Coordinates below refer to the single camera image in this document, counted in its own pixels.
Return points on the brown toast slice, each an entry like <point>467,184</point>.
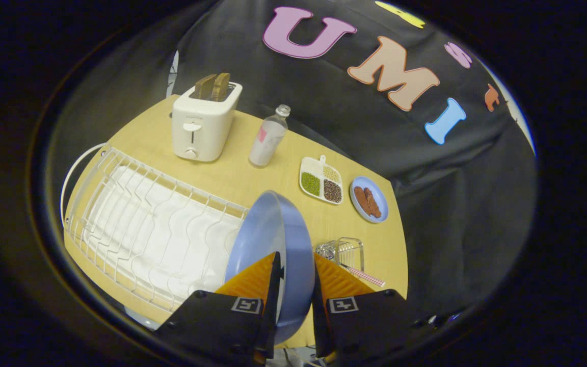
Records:
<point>204,86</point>
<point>220,86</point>

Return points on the black backdrop cloth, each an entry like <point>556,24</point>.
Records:
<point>354,127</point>

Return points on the small blue plate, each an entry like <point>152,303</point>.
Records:
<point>370,200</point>

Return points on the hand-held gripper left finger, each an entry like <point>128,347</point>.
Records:
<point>273,300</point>

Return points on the white toaster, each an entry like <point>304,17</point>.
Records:
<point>203,125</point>

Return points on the clear plastic bottle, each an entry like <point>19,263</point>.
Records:
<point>268,137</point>

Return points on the brown sausage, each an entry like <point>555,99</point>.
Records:
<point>373,203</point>
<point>361,199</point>

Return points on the white drain tray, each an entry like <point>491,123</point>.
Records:
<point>161,239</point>

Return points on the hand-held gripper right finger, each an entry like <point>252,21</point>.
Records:
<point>319,311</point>

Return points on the white divided dish with beans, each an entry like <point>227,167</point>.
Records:
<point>321,181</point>

